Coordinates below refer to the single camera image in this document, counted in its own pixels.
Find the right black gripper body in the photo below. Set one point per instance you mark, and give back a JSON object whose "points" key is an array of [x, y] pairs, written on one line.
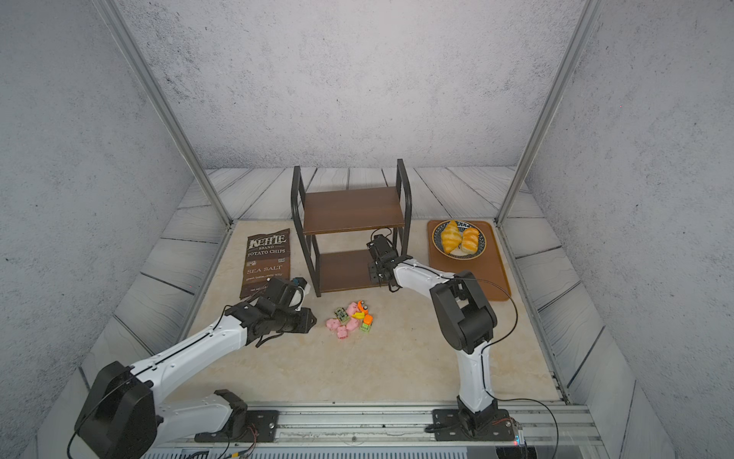
{"points": [[375, 271]]}

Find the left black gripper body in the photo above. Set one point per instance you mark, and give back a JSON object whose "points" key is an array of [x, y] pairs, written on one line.
{"points": [[291, 320]]}

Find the green truck picture box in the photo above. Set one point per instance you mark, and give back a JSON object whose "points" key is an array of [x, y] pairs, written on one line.
{"points": [[342, 315]]}

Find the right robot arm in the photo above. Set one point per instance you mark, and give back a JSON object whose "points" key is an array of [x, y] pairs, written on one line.
{"points": [[466, 320]]}

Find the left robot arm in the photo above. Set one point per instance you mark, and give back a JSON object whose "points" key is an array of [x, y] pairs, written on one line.
{"points": [[125, 413]]}

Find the Kettle potato chips bag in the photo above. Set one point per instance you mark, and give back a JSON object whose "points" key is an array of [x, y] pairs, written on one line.
{"points": [[268, 255]]}

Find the orange yellow dump truck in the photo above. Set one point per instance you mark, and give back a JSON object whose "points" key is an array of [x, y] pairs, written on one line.
{"points": [[361, 310]]}

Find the left croissant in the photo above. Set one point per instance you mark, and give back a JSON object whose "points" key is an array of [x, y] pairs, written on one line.
{"points": [[451, 237]]}

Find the croissant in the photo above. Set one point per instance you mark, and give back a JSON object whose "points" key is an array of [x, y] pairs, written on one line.
{"points": [[451, 237], [470, 241]]}

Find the blue patterned plate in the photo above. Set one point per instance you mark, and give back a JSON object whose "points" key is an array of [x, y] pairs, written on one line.
{"points": [[435, 238]]}

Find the two-tier wooden metal shelf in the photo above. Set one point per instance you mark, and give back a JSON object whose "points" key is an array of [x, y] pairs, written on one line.
{"points": [[382, 210]]}

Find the right croissant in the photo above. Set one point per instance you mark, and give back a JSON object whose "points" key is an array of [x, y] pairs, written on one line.
{"points": [[470, 241]]}

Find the brown wooden tray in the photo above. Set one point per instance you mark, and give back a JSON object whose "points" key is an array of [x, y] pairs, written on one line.
{"points": [[487, 265]]}

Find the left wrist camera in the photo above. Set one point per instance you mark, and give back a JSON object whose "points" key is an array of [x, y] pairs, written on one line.
{"points": [[302, 285]]}

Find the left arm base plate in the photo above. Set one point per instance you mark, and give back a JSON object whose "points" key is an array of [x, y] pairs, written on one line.
{"points": [[251, 426]]}

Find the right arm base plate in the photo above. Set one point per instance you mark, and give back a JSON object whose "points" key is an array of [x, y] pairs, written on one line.
{"points": [[491, 425]]}

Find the right aluminium frame post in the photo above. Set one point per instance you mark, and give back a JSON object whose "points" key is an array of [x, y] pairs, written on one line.
{"points": [[563, 76]]}

